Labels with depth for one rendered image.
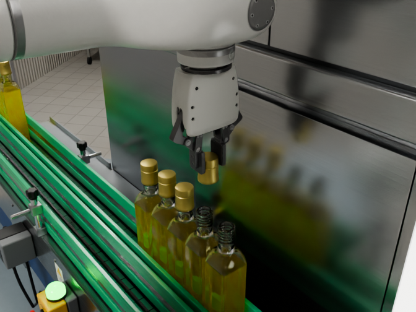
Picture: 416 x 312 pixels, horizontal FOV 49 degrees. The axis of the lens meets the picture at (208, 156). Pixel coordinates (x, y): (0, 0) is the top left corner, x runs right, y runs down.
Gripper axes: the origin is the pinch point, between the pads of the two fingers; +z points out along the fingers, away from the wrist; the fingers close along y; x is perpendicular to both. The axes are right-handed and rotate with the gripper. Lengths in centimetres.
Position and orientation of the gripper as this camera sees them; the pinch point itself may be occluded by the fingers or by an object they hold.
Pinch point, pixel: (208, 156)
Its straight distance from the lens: 74.3
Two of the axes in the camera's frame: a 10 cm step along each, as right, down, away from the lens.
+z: 0.2, 8.8, 4.8
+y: -8.0, 3.0, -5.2
